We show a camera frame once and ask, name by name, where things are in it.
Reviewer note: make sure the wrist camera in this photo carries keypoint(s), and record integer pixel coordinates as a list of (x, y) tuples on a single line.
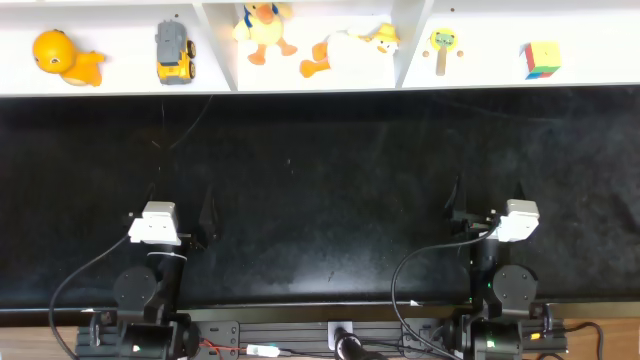
[(517, 221), (156, 224)]

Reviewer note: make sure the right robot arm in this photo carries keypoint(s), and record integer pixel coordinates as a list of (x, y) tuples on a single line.
[(505, 295)]

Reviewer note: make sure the mounting rail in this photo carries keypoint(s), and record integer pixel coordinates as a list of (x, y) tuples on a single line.
[(300, 340)]

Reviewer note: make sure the wooden rattle drum green face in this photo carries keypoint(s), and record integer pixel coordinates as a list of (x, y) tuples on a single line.
[(442, 47)]

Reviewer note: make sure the white plush duck yellow hat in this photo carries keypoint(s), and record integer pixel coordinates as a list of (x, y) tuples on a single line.
[(355, 52)]

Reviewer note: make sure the white shelf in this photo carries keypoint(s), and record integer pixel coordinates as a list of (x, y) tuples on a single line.
[(310, 80)]

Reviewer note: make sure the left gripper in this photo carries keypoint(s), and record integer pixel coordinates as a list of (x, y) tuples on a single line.
[(192, 240)]

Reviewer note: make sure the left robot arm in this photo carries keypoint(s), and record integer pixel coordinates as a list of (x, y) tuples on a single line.
[(150, 295)]

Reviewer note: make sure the yellow rubber duck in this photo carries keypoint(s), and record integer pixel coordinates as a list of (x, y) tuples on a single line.
[(60, 56)]

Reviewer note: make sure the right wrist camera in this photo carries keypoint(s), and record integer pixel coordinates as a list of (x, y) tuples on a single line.
[(517, 221)]

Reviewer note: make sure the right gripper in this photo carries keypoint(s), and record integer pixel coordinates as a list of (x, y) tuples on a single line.
[(472, 222)]

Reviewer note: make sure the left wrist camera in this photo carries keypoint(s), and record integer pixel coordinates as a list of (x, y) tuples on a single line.
[(156, 224)]

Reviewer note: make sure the grey and yellow toy truck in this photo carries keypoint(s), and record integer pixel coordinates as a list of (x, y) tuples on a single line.
[(174, 52)]

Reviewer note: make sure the many-coloured puzzle cube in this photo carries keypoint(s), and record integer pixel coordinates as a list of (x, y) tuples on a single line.
[(542, 59)]

